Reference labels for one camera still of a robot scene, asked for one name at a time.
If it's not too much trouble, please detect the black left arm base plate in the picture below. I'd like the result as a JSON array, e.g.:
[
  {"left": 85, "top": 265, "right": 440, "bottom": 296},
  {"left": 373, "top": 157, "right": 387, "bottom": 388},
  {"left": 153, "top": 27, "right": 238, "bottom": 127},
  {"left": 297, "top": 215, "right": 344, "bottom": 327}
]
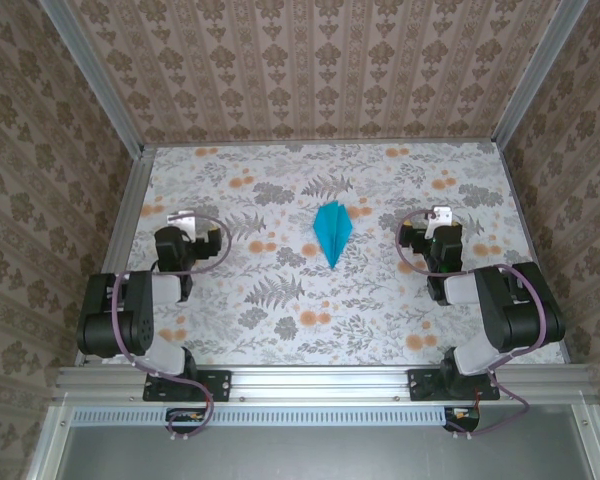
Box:
[{"left": 142, "top": 368, "right": 232, "bottom": 403}]

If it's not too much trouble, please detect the white left camera bracket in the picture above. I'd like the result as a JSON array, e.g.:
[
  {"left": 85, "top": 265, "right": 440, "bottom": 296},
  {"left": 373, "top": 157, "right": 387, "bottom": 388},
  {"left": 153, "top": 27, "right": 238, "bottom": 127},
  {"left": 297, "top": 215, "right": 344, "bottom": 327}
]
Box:
[{"left": 167, "top": 211, "right": 199, "bottom": 237}]

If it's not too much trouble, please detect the slotted grey cable duct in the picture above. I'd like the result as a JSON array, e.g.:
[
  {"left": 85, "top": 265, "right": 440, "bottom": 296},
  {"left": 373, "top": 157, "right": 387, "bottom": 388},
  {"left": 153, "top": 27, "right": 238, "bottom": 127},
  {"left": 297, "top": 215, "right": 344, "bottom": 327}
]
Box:
[{"left": 72, "top": 405, "right": 449, "bottom": 427}]

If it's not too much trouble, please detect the blue square paper sheet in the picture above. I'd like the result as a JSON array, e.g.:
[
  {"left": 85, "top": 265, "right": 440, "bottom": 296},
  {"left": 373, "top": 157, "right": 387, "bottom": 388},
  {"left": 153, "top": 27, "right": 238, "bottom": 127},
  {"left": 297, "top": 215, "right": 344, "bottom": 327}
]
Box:
[{"left": 312, "top": 200, "right": 354, "bottom": 271}]

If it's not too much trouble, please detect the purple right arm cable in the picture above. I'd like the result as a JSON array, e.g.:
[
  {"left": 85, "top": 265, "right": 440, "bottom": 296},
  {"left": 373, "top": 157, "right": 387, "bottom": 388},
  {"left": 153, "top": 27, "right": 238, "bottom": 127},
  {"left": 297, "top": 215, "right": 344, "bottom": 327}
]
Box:
[{"left": 397, "top": 209, "right": 531, "bottom": 441}]

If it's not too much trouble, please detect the aluminium table side rail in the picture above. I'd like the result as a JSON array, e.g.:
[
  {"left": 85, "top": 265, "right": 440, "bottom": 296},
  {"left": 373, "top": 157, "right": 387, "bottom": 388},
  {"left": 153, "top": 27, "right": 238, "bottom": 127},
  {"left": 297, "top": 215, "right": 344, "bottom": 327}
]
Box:
[
  {"left": 74, "top": 144, "right": 156, "bottom": 369},
  {"left": 494, "top": 142, "right": 570, "bottom": 365}
]

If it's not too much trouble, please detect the aluminium frame post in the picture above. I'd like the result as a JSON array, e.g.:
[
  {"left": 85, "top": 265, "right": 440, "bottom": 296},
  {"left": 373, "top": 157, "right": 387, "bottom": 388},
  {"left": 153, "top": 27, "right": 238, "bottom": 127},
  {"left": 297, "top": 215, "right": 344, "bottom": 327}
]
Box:
[
  {"left": 490, "top": 0, "right": 590, "bottom": 146},
  {"left": 38, "top": 0, "right": 147, "bottom": 157}
]

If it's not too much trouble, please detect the white camera bracket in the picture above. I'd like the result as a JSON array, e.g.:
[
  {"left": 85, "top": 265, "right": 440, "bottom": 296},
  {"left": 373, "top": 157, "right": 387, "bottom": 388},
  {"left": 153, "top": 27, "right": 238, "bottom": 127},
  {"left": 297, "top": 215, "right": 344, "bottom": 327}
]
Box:
[
  {"left": 167, "top": 211, "right": 199, "bottom": 237},
  {"left": 426, "top": 205, "right": 454, "bottom": 237}
]

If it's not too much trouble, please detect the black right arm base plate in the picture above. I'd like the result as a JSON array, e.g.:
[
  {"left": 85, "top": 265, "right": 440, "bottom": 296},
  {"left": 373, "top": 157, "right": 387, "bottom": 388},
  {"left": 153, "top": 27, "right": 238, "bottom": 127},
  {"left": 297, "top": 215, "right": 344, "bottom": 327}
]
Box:
[{"left": 407, "top": 368, "right": 501, "bottom": 403}]

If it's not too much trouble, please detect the grey metal panel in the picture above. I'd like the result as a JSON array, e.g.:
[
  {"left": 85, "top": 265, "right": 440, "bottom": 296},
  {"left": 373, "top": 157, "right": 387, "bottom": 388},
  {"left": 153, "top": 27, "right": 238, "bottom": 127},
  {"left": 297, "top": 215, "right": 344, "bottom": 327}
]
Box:
[{"left": 27, "top": 403, "right": 600, "bottom": 480}]

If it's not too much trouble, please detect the thin aluminium table rail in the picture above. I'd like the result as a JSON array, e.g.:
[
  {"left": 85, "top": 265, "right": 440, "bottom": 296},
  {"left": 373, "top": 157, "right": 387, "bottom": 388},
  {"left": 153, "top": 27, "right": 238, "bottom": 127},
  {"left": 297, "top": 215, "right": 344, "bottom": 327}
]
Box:
[{"left": 142, "top": 141, "right": 501, "bottom": 150}]

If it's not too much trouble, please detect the wide aluminium base rail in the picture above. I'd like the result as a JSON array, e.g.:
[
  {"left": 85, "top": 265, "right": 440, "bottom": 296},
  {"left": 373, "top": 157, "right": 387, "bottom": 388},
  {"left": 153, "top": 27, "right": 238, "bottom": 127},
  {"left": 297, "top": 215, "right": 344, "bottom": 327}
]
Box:
[{"left": 52, "top": 364, "right": 599, "bottom": 405}]

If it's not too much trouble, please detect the white right camera bracket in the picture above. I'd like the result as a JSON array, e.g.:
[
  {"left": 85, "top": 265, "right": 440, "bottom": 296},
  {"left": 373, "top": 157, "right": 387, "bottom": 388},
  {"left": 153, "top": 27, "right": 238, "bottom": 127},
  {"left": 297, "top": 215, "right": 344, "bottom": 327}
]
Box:
[{"left": 426, "top": 205, "right": 454, "bottom": 237}]

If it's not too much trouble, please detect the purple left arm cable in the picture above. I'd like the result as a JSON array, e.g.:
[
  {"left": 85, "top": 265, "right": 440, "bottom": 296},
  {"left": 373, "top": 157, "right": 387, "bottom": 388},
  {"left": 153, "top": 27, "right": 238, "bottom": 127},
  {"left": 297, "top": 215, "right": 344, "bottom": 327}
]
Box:
[{"left": 110, "top": 212, "right": 234, "bottom": 444}]

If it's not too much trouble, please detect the floral patterned table cover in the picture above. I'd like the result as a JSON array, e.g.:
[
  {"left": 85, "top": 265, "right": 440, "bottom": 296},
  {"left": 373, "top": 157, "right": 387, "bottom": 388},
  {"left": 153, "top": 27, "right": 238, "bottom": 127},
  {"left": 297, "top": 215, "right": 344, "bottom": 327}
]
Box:
[{"left": 101, "top": 144, "right": 567, "bottom": 367}]

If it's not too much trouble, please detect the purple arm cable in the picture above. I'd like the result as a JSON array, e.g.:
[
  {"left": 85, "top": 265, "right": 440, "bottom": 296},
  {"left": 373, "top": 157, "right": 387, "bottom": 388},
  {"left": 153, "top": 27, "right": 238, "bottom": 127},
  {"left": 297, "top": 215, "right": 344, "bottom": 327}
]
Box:
[
  {"left": 397, "top": 209, "right": 531, "bottom": 441},
  {"left": 110, "top": 212, "right": 234, "bottom": 444}
]

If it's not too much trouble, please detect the black controller board with wires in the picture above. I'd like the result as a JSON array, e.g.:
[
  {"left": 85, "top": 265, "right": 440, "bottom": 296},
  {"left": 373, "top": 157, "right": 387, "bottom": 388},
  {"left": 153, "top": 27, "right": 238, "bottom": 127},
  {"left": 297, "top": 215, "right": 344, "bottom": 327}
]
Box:
[
  {"left": 443, "top": 405, "right": 482, "bottom": 434},
  {"left": 165, "top": 407, "right": 212, "bottom": 435}
]

